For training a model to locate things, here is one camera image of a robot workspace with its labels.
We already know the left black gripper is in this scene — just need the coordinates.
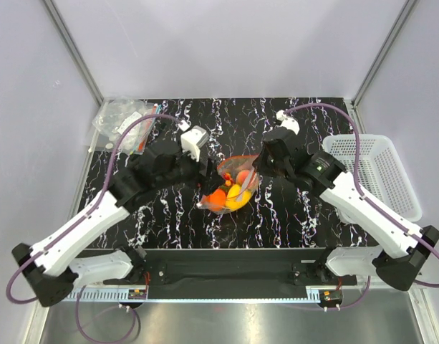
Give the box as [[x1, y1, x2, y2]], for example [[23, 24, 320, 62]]
[[155, 143, 226, 196]]

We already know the clear zip bag orange zipper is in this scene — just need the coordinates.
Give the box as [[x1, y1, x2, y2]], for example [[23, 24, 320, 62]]
[[197, 155, 260, 214]]

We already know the peach fruit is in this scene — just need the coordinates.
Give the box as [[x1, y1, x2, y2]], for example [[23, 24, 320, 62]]
[[236, 170, 254, 185]]

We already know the orange fruit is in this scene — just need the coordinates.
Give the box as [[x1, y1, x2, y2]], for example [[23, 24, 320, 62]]
[[206, 188, 228, 211]]

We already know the yellow bell pepper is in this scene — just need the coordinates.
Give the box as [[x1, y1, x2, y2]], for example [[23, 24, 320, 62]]
[[225, 184, 252, 211]]

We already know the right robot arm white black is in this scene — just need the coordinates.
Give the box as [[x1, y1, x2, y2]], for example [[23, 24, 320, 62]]
[[254, 127, 439, 291]]

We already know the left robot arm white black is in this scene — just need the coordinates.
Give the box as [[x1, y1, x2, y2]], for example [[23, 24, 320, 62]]
[[12, 139, 221, 307]]

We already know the stack of spare zip bags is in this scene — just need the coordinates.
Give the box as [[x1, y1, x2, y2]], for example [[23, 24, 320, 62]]
[[92, 98, 160, 154]]

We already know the white plastic mesh basket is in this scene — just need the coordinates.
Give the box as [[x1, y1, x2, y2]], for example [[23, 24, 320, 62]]
[[322, 134, 423, 222]]

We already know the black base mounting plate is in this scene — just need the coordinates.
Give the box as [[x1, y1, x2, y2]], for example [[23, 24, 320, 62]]
[[124, 248, 357, 295]]

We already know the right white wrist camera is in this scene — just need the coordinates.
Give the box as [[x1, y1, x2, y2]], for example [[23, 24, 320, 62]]
[[276, 110, 300, 135]]

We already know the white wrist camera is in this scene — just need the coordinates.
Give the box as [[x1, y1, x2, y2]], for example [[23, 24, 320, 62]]
[[180, 125, 209, 162], [276, 110, 300, 135]]

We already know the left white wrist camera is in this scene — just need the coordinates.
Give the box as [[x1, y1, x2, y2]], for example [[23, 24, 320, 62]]
[[180, 125, 209, 162]]

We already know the right aluminium frame post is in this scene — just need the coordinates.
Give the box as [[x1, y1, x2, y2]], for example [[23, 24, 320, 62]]
[[351, 0, 420, 107]]

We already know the aluminium frame post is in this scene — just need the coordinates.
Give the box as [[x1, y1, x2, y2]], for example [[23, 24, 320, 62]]
[[351, 0, 420, 107], [41, 0, 104, 106]]

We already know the white slotted cable duct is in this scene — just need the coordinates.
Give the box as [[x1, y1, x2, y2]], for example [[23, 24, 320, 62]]
[[65, 285, 321, 304]]

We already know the left aluminium frame post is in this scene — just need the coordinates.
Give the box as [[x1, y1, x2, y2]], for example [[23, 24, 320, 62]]
[[41, 0, 104, 106]]

